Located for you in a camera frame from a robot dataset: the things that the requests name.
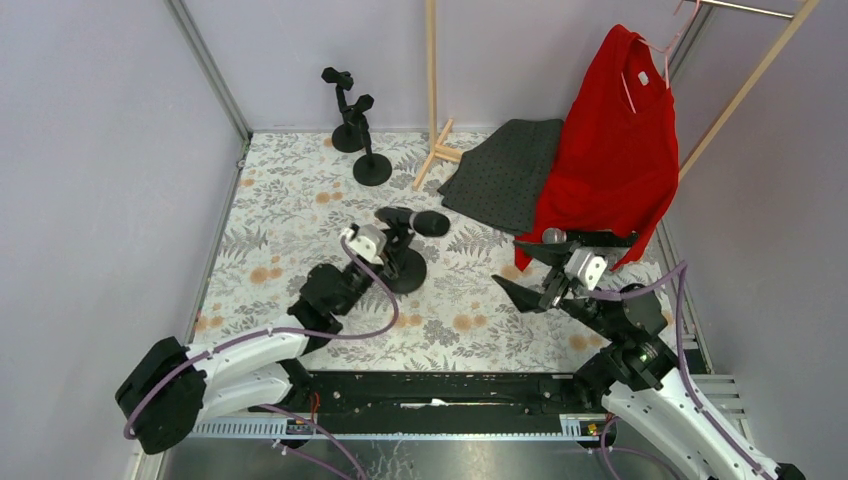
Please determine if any black mic stand front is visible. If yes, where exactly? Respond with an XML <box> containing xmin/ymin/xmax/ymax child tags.
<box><xmin>380</xmin><ymin>224</ymin><xmax>427</xmax><ymax>295</ymax></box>

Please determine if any black mic stand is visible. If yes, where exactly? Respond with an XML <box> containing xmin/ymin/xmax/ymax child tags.
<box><xmin>380</xmin><ymin>224</ymin><xmax>427</xmax><ymax>295</ymax></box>
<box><xmin>321</xmin><ymin>67</ymin><xmax>363</xmax><ymax>153</ymax></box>
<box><xmin>349</xmin><ymin>94</ymin><xmax>392</xmax><ymax>186</ymax></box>

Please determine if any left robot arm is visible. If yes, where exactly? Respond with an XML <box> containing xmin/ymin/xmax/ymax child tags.
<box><xmin>115</xmin><ymin>220</ymin><xmax>426</xmax><ymax>454</ymax></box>

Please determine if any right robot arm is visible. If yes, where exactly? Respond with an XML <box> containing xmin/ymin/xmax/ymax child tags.
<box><xmin>494</xmin><ymin>241</ymin><xmax>804</xmax><ymax>479</ymax></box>

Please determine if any black mic stand middle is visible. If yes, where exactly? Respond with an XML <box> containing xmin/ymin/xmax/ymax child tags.
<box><xmin>349</xmin><ymin>94</ymin><xmax>392</xmax><ymax>186</ymax></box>

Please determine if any black mic stand back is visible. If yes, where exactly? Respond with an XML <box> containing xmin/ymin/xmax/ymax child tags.
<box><xmin>321</xmin><ymin>67</ymin><xmax>363</xmax><ymax>153</ymax></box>

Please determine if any silver head black microphone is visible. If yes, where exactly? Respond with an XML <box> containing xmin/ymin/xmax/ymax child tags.
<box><xmin>542</xmin><ymin>228</ymin><xmax>639</xmax><ymax>249</ymax></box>

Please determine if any grey dotted cloth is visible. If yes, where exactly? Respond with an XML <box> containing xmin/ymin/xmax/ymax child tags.
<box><xmin>438</xmin><ymin>119</ymin><xmax>564</xmax><ymax>236</ymax></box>

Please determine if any red t-shirt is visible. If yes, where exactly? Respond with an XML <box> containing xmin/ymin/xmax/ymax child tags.
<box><xmin>520</xmin><ymin>24</ymin><xmax>678</xmax><ymax>268</ymax></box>

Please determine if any wooden clothes rack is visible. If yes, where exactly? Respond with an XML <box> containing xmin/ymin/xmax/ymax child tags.
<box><xmin>412</xmin><ymin>1</ymin><xmax>819</xmax><ymax>190</ymax></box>

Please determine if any floral table mat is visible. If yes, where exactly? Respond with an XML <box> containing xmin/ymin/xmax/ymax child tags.
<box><xmin>194</xmin><ymin>133</ymin><xmax>605</xmax><ymax>372</ymax></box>

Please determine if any pink clothes hanger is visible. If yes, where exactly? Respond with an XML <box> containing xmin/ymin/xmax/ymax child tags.
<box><xmin>621</xmin><ymin>0</ymin><xmax>702</xmax><ymax>113</ymax></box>

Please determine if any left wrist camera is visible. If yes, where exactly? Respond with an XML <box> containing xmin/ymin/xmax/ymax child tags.
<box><xmin>341</xmin><ymin>224</ymin><xmax>387</xmax><ymax>265</ymax></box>

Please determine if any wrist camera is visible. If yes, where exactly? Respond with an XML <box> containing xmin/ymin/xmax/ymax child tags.
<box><xmin>564</xmin><ymin>247</ymin><xmax>608</xmax><ymax>290</ymax></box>
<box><xmin>341</xmin><ymin>224</ymin><xmax>387</xmax><ymax>265</ymax></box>

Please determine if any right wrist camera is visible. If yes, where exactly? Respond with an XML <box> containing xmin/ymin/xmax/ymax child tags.
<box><xmin>564</xmin><ymin>247</ymin><xmax>608</xmax><ymax>290</ymax></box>

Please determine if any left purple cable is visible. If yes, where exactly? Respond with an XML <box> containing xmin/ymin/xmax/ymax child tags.
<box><xmin>123</xmin><ymin>235</ymin><xmax>402</xmax><ymax>480</ymax></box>

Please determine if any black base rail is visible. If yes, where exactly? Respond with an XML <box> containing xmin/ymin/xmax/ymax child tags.
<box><xmin>276</xmin><ymin>371</ymin><xmax>610</xmax><ymax>436</ymax></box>

